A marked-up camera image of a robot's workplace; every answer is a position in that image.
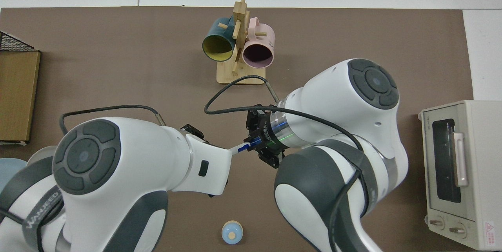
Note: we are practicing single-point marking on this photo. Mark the pink cup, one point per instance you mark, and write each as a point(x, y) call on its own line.
point(261, 41)

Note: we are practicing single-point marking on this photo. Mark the pale toaster oven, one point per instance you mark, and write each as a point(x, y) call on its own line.
point(482, 146)

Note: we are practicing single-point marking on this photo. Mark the dark blue cup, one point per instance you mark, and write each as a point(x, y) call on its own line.
point(213, 32)

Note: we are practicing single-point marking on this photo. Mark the light blue plate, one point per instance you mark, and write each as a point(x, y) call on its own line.
point(10, 169)

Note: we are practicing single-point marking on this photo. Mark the blue and white marker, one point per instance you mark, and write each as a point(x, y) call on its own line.
point(245, 146)

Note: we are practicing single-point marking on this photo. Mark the grey plate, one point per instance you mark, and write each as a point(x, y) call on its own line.
point(39, 154)

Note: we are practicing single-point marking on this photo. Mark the brown table cloth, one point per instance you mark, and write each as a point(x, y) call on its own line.
point(117, 67)

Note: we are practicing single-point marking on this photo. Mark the small blue round thing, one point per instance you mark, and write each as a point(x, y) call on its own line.
point(227, 230)

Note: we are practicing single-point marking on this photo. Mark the wooden cup stand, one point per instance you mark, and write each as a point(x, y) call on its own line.
point(225, 72)

